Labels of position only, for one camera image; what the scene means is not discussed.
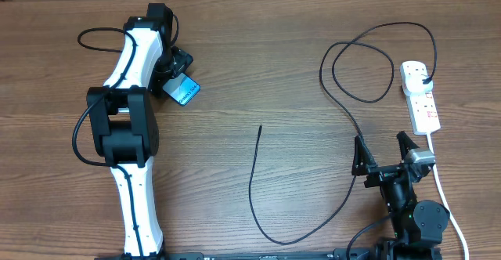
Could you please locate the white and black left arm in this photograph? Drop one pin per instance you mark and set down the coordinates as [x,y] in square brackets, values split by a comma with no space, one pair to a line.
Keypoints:
[123,122]

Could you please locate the white power strip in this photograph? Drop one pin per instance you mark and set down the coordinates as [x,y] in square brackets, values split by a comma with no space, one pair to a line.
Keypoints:
[423,113]

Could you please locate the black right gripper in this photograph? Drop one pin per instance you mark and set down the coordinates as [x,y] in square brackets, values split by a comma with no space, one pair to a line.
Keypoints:
[362,164]

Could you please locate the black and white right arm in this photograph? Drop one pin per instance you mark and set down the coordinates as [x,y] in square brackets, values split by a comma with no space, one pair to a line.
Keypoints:
[416,223]

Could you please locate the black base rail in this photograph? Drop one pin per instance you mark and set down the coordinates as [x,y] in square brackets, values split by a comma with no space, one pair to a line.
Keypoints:
[336,254]

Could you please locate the white charger adapter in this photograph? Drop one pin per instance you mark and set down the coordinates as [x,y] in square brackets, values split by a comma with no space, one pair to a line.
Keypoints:
[414,74]

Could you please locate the smartphone with light screen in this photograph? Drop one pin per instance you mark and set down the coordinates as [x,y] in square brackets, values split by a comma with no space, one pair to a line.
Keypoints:
[182,89]

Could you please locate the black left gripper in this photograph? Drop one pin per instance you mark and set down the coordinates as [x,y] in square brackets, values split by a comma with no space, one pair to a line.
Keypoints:
[182,59]

